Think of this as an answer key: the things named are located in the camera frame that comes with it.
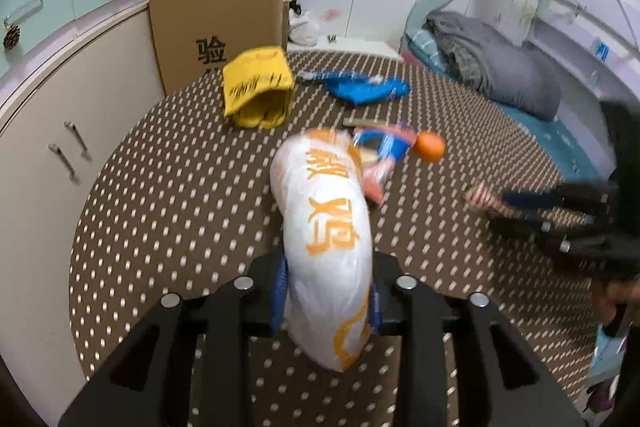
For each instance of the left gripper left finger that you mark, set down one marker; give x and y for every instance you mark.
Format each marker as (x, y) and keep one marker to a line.
(188, 359)

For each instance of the small white wrapper stick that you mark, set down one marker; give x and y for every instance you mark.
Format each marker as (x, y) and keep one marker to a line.
(480, 197)

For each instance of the small orange fruit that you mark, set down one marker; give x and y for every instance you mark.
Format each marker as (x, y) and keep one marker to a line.
(429, 146)

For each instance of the person's right hand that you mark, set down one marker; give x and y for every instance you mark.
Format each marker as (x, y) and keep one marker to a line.
(606, 296)

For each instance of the yellow crumpled bag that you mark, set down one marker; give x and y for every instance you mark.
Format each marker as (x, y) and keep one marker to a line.
(259, 88)

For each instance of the red blue snack wrapper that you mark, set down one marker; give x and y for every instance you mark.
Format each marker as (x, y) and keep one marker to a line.
(381, 147)

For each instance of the beige cabinet with handles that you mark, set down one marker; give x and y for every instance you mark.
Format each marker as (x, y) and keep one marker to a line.
(76, 75)

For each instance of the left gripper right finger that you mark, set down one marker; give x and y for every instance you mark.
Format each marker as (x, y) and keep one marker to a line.
(500, 379)

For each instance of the white plastic bag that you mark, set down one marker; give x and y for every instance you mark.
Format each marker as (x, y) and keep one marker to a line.
(303, 29)

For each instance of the brown cardboard box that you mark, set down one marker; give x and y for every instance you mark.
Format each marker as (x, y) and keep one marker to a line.
(192, 37)

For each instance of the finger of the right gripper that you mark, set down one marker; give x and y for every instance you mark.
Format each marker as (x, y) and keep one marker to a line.
(581, 246)
(590, 198)

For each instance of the teal quilted bed mattress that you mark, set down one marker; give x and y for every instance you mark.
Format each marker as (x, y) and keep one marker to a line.
(576, 152)

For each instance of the red white storage bench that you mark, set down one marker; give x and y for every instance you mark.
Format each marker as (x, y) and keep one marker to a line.
(331, 43)

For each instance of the white orange snack bag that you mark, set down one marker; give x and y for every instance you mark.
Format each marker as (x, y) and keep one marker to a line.
(315, 179)

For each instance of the grey folded quilt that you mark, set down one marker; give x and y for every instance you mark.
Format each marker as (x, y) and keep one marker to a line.
(483, 60)

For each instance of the brown patterned tablecloth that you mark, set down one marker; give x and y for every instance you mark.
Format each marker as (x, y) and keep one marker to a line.
(184, 205)

